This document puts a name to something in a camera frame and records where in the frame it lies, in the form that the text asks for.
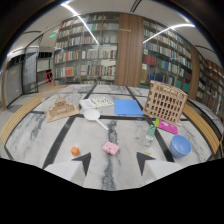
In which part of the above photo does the large wooden lattice building model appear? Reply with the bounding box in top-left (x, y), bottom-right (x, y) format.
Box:
top-left (142, 80), bottom-right (189, 125)

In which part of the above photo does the orange cube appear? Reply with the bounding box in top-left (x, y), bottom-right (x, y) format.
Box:
top-left (70, 146), bottom-right (81, 157)

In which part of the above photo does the blue folder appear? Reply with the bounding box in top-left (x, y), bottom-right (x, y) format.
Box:
top-left (113, 99), bottom-right (145, 118)

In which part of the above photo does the bookshelf with books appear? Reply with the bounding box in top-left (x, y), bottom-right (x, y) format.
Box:
top-left (53, 12), bottom-right (120, 86)
top-left (139, 17), bottom-right (201, 100)

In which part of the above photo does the white magnifying glass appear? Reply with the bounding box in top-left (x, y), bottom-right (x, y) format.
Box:
top-left (83, 108), bottom-right (110, 131)

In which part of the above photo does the pink building block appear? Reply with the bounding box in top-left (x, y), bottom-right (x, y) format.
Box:
top-left (102, 141), bottom-right (121, 156)

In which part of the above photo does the glass door partition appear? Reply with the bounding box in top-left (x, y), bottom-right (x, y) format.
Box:
top-left (21, 45), bottom-right (40, 95)

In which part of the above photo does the red chair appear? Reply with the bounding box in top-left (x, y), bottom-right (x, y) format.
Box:
top-left (45, 70), bottom-right (54, 85)

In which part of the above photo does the clear bottle with green label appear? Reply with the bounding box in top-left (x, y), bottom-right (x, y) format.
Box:
top-left (143, 124), bottom-right (157, 148)

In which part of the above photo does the small wooden castle model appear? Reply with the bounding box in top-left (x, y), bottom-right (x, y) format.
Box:
top-left (45, 96), bottom-right (81, 123)

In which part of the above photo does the wooden pillar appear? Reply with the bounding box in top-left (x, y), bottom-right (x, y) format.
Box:
top-left (114, 12), bottom-right (145, 88)

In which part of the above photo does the blue bowl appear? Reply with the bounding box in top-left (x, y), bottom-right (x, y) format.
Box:
top-left (169, 134), bottom-right (193, 159)

